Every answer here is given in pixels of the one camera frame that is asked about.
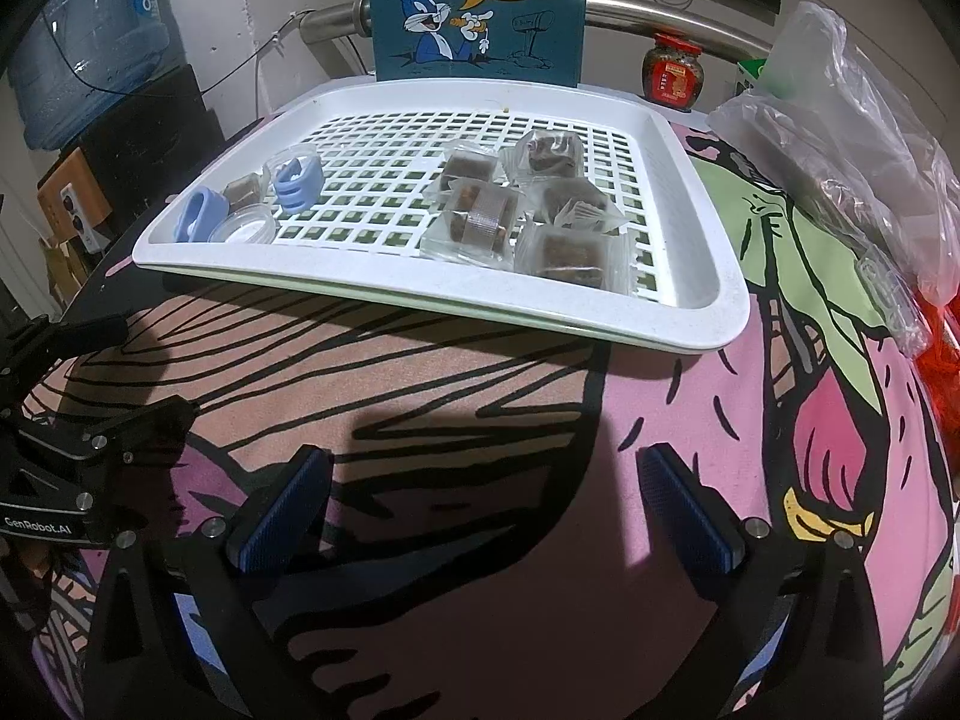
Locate clear plastic bag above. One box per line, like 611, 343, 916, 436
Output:
709, 1, 960, 301

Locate white plastic grid tray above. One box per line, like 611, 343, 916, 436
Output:
133, 79, 751, 352

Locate red lid glass jar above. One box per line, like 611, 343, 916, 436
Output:
641, 30, 707, 110

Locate red plastic bag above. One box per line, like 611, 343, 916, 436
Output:
911, 292, 960, 421

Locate round clear plastic container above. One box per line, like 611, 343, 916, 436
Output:
264, 141, 325, 188

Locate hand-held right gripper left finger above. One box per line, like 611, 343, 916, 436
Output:
82, 444, 335, 720

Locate printed cartoon blanket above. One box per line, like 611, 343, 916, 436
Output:
0, 116, 960, 720

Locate pale green plastic tray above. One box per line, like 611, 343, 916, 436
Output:
161, 270, 721, 353

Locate thin black cable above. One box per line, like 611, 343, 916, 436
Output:
45, 7, 320, 98

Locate Bugs Bunny blue poster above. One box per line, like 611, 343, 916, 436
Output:
366, 0, 587, 87

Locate light blue plastic clip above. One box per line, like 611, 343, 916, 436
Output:
174, 191, 227, 241
274, 157, 323, 205

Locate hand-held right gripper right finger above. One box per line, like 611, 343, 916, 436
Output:
636, 442, 886, 720

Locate metal pipe railing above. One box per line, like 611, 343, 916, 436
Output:
300, 0, 773, 65

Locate green and white carton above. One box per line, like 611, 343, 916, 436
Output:
731, 56, 773, 98

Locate blue water jug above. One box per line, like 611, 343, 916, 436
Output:
7, 0, 173, 151

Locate orange wooden box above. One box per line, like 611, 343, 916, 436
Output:
37, 146, 113, 248

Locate clear plastic blister pack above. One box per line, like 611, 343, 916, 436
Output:
855, 244, 931, 357

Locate clear brown snack packet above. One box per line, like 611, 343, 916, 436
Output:
424, 142, 503, 200
223, 172, 271, 211
517, 225, 631, 293
525, 178, 627, 233
502, 127, 586, 179
420, 180, 526, 263

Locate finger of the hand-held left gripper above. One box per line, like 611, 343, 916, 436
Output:
0, 315, 128, 376
15, 394, 200, 466

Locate clear round lid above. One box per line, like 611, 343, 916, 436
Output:
210, 206, 277, 245

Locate black cabinet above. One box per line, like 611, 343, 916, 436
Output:
71, 64, 226, 241

